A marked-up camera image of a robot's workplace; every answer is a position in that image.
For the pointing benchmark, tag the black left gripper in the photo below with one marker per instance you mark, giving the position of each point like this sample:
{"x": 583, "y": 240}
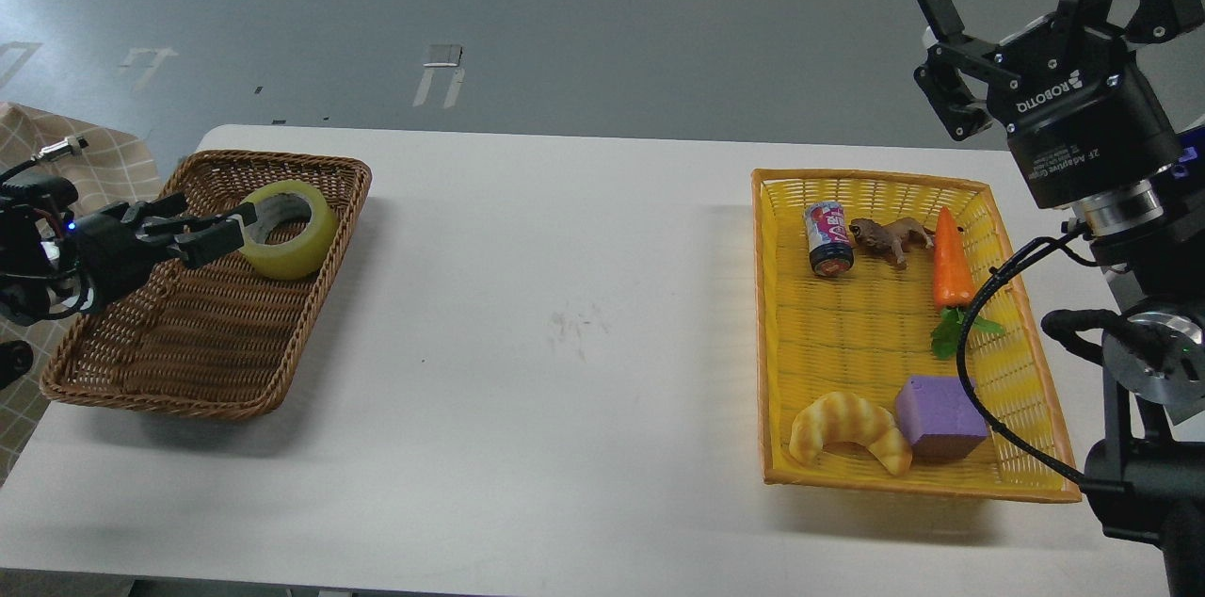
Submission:
{"x": 115, "y": 261}

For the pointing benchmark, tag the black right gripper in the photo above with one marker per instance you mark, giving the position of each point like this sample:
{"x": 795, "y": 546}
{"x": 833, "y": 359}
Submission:
{"x": 1082, "y": 119}

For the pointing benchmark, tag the yellow tape roll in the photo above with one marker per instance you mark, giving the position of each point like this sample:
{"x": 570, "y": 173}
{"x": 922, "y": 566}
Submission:
{"x": 284, "y": 202}

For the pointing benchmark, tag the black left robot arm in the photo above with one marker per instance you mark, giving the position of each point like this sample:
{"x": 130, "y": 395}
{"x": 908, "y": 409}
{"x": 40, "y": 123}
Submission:
{"x": 55, "y": 264}

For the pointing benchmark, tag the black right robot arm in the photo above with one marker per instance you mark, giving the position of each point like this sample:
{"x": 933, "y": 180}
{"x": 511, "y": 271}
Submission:
{"x": 1147, "y": 239}

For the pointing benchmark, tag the beige checkered cloth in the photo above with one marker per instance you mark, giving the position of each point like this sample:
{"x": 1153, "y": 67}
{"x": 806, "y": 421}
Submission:
{"x": 114, "y": 167}

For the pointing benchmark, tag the brown wicker basket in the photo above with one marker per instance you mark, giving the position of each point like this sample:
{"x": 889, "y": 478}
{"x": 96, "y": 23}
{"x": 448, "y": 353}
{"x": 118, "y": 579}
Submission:
{"x": 221, "y": 341}

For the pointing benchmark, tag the brown toy animal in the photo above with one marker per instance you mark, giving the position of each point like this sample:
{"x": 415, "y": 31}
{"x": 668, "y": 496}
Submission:
{"x": 891, "y": 241}

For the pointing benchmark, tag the orange toy carrot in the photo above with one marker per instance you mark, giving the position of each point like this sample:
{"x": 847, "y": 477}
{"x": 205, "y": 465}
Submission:
{"x": 952, "y": 288}

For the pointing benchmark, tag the yellow plastic basket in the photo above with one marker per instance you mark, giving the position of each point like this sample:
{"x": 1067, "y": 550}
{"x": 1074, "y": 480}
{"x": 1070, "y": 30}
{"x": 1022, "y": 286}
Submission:
{"x": 868, "y": 331}

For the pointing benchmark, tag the small drink can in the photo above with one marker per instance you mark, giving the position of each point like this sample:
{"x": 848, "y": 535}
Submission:
{"x": 831, "y": 252}

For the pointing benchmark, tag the purple foam block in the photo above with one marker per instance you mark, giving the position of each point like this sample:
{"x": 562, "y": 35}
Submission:
{"x": 937, "y": 419}

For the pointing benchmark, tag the toy croissant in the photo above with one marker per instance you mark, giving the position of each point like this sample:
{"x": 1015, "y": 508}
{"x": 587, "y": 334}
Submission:
{"x": 843, "y": 417}

